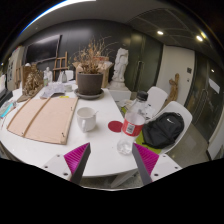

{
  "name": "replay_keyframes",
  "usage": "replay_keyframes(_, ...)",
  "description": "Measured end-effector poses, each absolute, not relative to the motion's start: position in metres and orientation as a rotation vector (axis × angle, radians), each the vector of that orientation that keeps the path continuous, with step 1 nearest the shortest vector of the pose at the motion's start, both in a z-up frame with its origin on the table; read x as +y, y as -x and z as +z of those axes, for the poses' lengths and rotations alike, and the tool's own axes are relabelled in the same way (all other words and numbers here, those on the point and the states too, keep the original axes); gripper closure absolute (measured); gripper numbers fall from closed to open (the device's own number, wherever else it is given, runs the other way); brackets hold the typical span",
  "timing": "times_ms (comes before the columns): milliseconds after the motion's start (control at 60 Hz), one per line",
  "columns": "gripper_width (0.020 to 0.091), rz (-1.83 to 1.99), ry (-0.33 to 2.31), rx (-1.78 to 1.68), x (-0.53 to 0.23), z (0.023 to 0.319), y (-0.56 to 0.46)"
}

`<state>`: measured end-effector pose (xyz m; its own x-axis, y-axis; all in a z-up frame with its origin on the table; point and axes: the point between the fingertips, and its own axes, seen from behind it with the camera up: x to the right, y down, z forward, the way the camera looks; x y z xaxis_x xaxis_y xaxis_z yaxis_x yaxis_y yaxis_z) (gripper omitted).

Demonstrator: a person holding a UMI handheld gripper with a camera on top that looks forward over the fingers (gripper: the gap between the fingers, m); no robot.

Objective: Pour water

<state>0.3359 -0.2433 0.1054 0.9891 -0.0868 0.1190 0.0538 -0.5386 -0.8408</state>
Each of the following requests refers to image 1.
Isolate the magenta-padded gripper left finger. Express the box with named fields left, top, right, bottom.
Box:
left=41, top=142, right=92, bottom=185

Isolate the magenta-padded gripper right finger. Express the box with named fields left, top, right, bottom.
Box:
left=131, top=142, right=183, bottom=186

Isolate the clear red-labelled drink bottle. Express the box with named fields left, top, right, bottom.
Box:
left=116, top=90, right=149, bottom=155

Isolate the black backpack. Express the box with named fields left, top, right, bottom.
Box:
left=141, top=111, right=185, bottom=150

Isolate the white ceramic mug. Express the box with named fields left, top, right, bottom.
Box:
left=76, top=106, right=98, bottom=133

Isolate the flat round red coaster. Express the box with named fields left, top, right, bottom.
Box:
left=107, top=120, right=124, bottom=133

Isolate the stack of papers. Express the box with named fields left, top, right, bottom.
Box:
left=123, top=98, right=157, bottom=118

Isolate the beige wood-framed board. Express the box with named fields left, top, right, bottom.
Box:
left=6, top=96, right=79, bottom=146

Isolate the white chair with backpack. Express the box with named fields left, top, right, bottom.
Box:
left=134, top=100, right=194, bottom=155

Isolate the white chair with papers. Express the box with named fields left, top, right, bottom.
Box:
left=133, top=86, right=169, bottom=116

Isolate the grey plant pot saucer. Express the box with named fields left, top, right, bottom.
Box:
left=73, top=88, right=105, bottom=101

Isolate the printed newspaper sheet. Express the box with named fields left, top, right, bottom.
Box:
left=39, top=82, right=67, bottom=100

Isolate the wooden mannequin figure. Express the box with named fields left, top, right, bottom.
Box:
left=166, top=73, right=181, bottom=106

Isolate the dark pot with dried plant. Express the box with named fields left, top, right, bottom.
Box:
left=72, top=37, right=113, bottom=96

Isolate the white chair behind table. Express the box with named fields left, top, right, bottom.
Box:
left=57, top=69, right=75, bottom=83

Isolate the colourful book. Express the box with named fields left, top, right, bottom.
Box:
left=0, top=99, right=18, bottom=119

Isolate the brown wooden carved model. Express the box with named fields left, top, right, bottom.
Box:
left=17, top=63, right=45, bottom=103

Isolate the small white figurine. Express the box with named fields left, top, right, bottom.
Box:
left=43, top=66, right=54, bottom=84

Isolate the black box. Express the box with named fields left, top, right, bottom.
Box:
left=0, top=88, right=14, bottom=108

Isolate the wooden easel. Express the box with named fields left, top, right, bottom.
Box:
left=53, top=50, right=70, bottom=82

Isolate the tall white plaster statue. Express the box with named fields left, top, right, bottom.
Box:
left=111, top=47, right=130, bottom=83

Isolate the white cabinet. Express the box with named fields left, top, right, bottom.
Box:
left=6, top=45, right=26, bottom=92

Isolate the long ceiling strip light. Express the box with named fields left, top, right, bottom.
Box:
left=18, top=0, right=98, bottom=38

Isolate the white statue pedestal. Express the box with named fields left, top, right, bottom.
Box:
left=107, top=79, right=133, bottom=103

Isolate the black wall screen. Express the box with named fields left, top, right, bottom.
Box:
left=24, top=34, right=63, bottom=64

